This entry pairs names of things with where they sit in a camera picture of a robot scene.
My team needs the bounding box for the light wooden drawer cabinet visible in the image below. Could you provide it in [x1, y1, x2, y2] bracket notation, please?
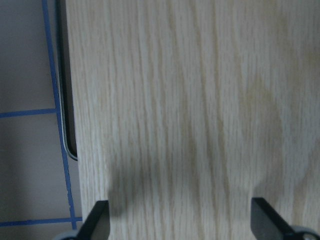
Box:
[66, 0, 320, 240]

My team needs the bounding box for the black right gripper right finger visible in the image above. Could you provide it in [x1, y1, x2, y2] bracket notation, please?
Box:
[251, 197, 302, 240]

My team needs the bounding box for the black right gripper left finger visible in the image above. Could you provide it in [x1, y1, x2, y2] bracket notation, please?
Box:
[75, 200, 111, 240]

